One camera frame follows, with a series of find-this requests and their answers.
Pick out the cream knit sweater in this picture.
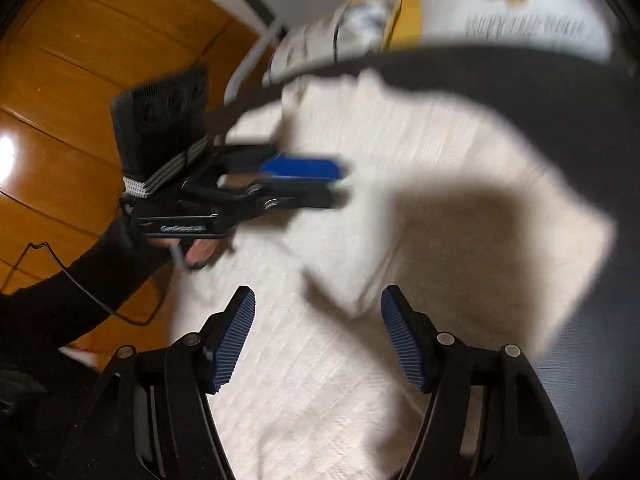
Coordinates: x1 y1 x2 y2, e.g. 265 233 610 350
171 72 617 479

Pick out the black sleeved left forearm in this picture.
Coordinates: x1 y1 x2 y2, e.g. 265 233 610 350
1 217 170 354

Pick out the person left hand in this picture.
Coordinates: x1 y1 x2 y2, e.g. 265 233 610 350
148 238 231 270

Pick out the geometric pattern pillow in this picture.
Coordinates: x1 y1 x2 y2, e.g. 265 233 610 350
262 0 402 86

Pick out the white deer print pillow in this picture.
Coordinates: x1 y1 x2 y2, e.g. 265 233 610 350
420 0 616 62

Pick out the thin black cable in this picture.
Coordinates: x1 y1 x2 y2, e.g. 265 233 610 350
0 242 172 328

